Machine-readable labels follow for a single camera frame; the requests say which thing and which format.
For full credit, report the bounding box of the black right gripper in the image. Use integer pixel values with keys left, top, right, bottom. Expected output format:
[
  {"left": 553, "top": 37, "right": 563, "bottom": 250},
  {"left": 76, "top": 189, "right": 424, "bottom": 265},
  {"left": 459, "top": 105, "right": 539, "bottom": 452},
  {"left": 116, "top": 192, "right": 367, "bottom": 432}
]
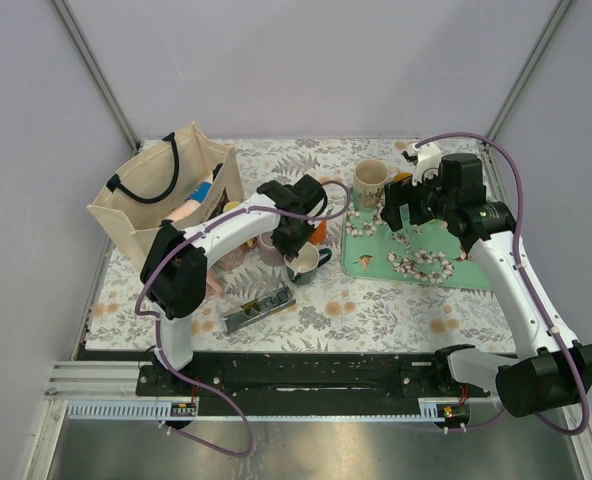
[{"left": 379, "top": 163, "right": 455, "bottom": 232}]

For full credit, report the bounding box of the dark green mug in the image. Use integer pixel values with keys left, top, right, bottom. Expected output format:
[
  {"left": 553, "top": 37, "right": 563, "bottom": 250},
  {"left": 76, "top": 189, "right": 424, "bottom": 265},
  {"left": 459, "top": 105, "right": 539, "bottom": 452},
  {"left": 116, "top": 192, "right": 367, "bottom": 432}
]
[{"left": 285, "top": 243, "right": 333, "bottom": 286}]

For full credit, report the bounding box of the beige floral mug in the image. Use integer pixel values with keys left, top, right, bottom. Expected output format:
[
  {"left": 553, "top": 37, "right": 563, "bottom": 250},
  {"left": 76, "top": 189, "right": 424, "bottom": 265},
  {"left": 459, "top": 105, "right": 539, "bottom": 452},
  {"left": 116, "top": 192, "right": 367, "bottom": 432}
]
[{"left": 352, "top": 158, "right": 400, "bottom": 212}]

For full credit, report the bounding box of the pink round mug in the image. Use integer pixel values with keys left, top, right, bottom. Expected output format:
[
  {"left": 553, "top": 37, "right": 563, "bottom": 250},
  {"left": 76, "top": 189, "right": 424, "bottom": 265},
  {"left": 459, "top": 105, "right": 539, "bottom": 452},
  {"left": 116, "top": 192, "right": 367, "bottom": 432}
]
[{"left": 216, "top": 246, "right": 246, "bottom": 272}]

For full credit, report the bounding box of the blue butterfly mug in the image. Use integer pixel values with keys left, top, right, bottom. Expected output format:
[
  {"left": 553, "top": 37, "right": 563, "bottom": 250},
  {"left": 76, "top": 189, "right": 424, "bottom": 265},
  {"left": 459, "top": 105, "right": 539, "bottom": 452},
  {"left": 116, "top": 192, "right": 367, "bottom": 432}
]
[{"left": 392, "top": 172, "right": 413, "bottom": 184}]

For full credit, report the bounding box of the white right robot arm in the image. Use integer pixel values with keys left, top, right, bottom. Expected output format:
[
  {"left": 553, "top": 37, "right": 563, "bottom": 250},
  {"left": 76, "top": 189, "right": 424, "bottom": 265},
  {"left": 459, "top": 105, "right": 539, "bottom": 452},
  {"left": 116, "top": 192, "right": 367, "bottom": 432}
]
[{"left": 381, "top": 153, "right": 592, "bottom": 418}]

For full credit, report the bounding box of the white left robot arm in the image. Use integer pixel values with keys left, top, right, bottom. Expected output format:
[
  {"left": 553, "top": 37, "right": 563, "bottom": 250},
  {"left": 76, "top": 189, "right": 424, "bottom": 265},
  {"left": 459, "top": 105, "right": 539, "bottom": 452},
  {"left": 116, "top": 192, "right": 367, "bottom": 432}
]
[{"left": 135, "top": 175, "right": 327, "bottom": 395}]

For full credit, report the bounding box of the lavender mug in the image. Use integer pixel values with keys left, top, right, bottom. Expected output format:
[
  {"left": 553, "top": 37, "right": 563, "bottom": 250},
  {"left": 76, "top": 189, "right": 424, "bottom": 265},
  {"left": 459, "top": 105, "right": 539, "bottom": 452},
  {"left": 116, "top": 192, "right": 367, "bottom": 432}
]
[{"left": 257, "top": 232, "right": 284, "bottom": 267}]

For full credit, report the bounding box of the orange mug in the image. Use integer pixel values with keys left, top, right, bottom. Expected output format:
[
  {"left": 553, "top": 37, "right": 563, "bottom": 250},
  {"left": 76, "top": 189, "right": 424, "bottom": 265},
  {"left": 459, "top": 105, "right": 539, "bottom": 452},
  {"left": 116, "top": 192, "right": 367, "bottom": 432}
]
[{"left": 310, "top": 221, "right": 327, "bottom": 245}]

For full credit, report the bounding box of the yellow mug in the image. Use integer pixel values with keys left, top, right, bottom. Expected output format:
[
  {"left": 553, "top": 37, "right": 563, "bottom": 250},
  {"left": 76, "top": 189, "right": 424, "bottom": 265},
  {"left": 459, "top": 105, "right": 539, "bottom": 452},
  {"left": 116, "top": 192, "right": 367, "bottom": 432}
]
[{"left": 223, "top": 201, "right": 240, "bottom": 213}]

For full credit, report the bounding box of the pink octagonal mug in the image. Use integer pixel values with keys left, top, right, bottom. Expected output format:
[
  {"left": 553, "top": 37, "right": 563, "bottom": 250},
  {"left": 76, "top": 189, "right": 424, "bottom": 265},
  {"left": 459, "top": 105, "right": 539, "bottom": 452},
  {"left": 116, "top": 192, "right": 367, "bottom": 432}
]
[{"left": 206, "top": 269, "right": 225, "bottom": 297}]

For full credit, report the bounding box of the green floral tray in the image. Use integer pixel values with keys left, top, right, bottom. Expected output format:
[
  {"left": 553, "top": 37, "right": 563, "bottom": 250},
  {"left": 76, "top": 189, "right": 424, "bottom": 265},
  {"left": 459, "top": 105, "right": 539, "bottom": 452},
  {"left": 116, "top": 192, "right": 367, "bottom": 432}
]
[{"left": 340, "top": 207, "right": 491, "bottom": 291}]

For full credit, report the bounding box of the floral table mat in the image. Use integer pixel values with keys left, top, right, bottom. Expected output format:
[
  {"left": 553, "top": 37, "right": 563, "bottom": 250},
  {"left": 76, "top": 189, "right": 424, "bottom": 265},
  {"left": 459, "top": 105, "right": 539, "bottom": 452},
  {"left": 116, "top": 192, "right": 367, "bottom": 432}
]
[{"left": 84, "top": 139, "right": 515, "bottom": 357}]

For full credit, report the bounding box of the beige canvas tote bag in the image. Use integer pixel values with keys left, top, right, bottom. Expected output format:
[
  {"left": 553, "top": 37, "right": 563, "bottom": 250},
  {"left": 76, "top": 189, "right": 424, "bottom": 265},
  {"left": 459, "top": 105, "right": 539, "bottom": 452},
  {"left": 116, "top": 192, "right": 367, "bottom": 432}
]
[{"left": 87, "top": 124, "right": 244, "bottom": 270}]

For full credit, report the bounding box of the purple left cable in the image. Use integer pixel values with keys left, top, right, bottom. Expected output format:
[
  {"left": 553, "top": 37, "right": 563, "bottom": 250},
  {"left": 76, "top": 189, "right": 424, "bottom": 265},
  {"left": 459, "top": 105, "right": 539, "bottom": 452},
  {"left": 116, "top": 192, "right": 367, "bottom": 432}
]
[{"left": 134, "top": 180, "right": 352, "bottom": 456}]

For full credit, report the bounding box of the purple cable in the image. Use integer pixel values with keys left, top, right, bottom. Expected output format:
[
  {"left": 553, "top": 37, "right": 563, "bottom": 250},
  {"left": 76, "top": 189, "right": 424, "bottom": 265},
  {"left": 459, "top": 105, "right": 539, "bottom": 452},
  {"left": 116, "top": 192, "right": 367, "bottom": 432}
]
[
  {"left": 134, "top": 180, "right": 352, "bottom": 456},
  {"left": 395, "top": 132, "right": 592, "bottom": 436}
]

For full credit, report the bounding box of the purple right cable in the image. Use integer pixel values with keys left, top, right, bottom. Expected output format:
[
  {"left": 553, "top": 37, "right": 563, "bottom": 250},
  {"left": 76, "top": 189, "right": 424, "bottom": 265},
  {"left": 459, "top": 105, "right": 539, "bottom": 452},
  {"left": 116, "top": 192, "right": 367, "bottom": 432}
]
[{"left": 395, "top": 132, "right": 592, "bottom": 436}]

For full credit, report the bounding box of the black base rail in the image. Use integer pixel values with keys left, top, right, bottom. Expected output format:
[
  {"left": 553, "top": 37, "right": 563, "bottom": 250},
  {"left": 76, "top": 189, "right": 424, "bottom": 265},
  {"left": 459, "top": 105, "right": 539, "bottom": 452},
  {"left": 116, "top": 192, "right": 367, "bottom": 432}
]
[{"left": 136, "top": 352, "right": 490, "bottom": 406}]

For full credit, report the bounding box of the white slotted cable duct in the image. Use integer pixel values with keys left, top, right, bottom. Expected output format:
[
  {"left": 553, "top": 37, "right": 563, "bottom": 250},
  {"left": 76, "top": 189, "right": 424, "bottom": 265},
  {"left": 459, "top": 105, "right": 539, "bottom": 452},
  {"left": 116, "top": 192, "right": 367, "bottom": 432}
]
[{"left": 68, "top": 392, "right": 470, "bottom": 422}]

